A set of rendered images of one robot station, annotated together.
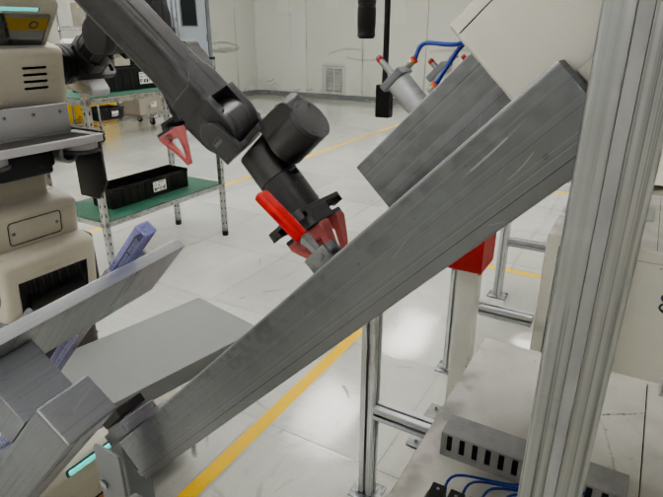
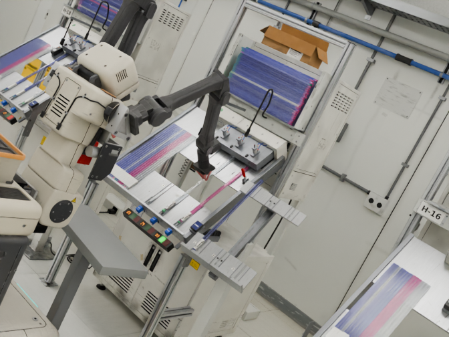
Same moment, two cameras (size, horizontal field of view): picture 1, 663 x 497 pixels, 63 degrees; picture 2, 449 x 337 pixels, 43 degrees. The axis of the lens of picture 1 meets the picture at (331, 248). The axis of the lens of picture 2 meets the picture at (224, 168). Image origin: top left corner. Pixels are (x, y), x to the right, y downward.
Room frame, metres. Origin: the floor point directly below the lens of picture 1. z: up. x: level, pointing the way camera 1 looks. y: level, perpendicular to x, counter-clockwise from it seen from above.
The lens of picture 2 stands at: (0.45, 2.89, 1.53)
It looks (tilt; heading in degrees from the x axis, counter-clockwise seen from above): 9 degrees down; 273
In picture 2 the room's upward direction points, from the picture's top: 27 degrees clockwise
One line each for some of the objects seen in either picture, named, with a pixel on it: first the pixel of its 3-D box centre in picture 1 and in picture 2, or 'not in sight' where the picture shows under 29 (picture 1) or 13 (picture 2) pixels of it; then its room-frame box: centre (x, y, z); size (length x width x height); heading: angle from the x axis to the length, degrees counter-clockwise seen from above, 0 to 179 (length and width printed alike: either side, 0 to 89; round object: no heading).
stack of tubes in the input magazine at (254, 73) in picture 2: not in sight; (270, 85); (0.57, -0.30, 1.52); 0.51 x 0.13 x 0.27; 150
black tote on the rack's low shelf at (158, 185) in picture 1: (142, 185); not in sight; (3.04, 1.09, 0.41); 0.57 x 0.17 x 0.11; 150
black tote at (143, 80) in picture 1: (127, 77); not in sight; (3.04, 1.09, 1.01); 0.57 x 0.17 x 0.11; 150
